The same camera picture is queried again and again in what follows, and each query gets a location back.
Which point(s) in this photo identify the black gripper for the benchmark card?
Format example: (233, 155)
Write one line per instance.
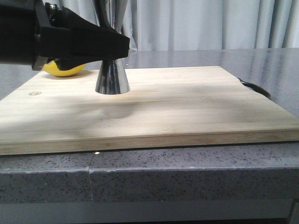
(36, 33)

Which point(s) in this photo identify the steel double jigger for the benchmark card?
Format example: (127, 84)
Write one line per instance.
(112, 78)

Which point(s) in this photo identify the yellow lemon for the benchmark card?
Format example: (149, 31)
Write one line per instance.
(53, 69)

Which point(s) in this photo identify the grey curtain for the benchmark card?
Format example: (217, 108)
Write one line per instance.
(165, 25)

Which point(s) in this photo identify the light wooden cutting board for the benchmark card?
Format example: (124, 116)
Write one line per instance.
(165, 107)

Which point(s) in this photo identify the black cutting board handle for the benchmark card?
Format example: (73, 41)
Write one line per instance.
(256, 88)

